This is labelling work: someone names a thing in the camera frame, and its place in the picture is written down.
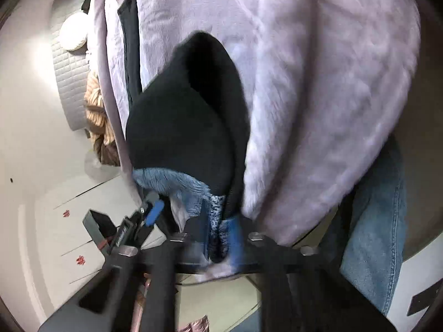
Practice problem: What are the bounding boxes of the white quilted headboard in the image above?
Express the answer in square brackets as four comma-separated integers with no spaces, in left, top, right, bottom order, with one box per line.
[51,0,93,132]

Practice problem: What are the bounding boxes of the person's left forearm pink sleeve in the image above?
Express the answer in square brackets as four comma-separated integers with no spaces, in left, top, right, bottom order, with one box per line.
[180,315,210,332]

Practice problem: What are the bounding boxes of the round grey disc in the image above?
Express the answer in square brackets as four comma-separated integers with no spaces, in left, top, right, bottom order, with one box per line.
[85,152,116,181]

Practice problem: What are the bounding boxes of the lavender embossed plush blanket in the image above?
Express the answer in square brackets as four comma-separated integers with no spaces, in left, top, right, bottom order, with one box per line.
[88,0,421,281]

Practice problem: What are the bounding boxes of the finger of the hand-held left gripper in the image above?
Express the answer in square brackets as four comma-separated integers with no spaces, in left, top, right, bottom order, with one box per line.
[138,193,164,229]

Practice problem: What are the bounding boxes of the white wardrobe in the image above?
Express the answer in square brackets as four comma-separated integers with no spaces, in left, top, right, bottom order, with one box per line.
[35,173,167,284]

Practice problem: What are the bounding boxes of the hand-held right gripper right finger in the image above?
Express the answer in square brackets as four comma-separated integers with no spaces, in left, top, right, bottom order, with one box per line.
[228,215,399,332]

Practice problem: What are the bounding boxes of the white round cushion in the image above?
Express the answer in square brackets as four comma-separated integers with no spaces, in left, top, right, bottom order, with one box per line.
[59,12,89,52]

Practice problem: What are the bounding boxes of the black pants with blue lining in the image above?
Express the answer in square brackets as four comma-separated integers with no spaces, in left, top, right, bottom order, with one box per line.
[117,0,251,263]

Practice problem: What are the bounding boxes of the brown striped cloth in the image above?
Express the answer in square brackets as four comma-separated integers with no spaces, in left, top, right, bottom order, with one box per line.
[85,71,122,167]

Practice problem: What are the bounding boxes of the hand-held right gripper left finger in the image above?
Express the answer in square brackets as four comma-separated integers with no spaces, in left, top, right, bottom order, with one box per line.
[38,211,216,332]

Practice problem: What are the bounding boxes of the black flat object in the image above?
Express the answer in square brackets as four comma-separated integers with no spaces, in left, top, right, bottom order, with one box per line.
[408,277,441,316]

